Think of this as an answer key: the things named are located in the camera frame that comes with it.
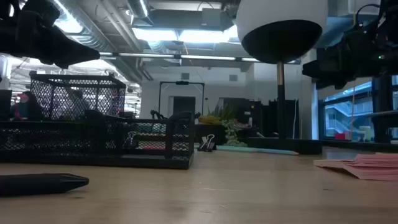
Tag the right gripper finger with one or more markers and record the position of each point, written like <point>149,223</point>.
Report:
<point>329,65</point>
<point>332,84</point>

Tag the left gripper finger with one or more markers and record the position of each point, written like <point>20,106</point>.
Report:
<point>62,51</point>

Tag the pink sticky note pad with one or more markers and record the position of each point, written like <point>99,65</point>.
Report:
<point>370,169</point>

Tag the black mesh desk organizer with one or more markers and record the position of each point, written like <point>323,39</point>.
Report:
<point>93,161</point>

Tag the pink eraser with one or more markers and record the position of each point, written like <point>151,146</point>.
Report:
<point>152,146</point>

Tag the thick black marker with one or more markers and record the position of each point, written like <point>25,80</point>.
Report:
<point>37,185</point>

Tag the black binder clip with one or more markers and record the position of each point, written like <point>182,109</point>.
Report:
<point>130,141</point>
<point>207,145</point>

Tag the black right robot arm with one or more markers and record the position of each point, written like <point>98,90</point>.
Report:
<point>390,12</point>

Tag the red box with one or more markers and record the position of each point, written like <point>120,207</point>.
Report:
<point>339,136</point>

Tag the person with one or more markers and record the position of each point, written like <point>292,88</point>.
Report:
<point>75,104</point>
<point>26,107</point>

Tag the white globe table lamp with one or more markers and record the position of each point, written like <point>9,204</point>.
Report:
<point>280,40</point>

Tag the pale green container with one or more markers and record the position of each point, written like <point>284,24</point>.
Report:
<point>365,133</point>

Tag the black cabinets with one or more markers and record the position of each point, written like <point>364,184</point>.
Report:
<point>264,118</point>

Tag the black computer monitor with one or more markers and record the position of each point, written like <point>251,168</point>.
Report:
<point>5,104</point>

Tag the potted succulent plant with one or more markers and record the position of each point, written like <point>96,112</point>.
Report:
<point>231,133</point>

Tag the linear ceiling light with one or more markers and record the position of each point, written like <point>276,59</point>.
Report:
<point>205,58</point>

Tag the ceiling light panel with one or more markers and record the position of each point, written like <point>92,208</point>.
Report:
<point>186,35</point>

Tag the silver ventilation duct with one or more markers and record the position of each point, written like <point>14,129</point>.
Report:
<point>138,7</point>

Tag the black gantry frame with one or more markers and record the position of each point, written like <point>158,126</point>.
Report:
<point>182,82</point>

